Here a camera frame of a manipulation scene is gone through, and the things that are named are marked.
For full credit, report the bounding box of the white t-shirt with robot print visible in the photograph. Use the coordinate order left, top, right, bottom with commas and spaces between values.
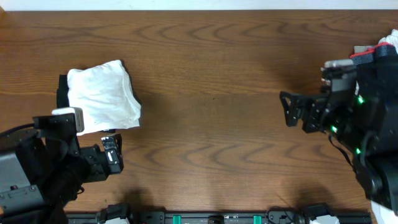
67, 58, 142, 136

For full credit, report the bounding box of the white garment at right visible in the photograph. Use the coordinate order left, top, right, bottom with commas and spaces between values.
378, 29, 398, 52

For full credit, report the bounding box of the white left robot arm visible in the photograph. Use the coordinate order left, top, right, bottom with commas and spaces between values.
1, 124, 124, 223

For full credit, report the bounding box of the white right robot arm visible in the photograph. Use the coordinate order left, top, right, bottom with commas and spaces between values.
279, 56, 397, 223

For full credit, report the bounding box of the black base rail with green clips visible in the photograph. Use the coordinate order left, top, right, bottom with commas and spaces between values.
67, 203, 373, 224

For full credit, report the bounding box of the black red-trimmed folded garment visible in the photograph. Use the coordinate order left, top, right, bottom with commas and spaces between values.
349, 42, 397, 65

